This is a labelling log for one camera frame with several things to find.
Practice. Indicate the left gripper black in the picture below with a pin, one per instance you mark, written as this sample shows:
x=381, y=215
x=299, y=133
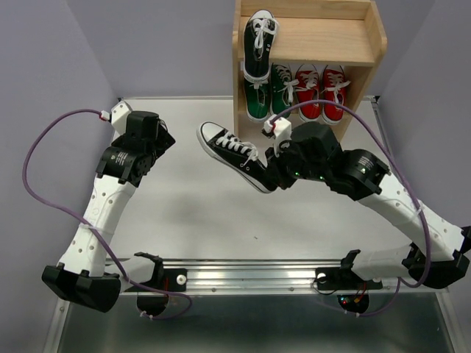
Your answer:
x=165, y=140

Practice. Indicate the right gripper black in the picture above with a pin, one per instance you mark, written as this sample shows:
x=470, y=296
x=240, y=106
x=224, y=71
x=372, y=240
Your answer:
x=285, y=147

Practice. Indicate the black sneaker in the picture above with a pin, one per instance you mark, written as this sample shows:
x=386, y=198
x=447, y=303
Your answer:
x=243, y=157
x=259, y=35

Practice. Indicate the red sneaker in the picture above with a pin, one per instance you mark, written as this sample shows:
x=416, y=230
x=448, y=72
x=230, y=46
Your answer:
x=334, y=85
x=307, y=89

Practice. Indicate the green sneaker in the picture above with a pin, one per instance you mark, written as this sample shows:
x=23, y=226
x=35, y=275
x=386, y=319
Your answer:
x=258, y=100
x=282, y=86

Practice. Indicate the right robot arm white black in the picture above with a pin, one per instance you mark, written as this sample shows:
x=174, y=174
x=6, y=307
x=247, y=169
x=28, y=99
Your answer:
x=435, y=255

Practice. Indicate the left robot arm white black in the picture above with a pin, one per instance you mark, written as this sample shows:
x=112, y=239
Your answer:
x=82, y=275

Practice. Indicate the wooden shoe shelf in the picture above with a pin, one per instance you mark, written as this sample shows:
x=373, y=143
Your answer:
x=345, y=33

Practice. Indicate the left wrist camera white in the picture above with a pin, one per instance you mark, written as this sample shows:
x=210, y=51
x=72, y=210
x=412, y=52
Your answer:
x=118, y=117

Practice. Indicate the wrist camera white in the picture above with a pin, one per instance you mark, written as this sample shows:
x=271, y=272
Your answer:
x=278, y=130
x=118, y=117

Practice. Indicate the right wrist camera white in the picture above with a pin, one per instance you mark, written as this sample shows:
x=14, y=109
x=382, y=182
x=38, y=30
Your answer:
x=278, y=130

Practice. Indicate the aluminium rail front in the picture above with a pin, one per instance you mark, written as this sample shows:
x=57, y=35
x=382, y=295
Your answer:
x=249, y=277

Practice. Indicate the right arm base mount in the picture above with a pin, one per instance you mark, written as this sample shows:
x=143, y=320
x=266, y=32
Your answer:
x=353, y=291

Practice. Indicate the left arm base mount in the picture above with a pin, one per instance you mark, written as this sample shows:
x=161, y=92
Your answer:
x=160, y=291

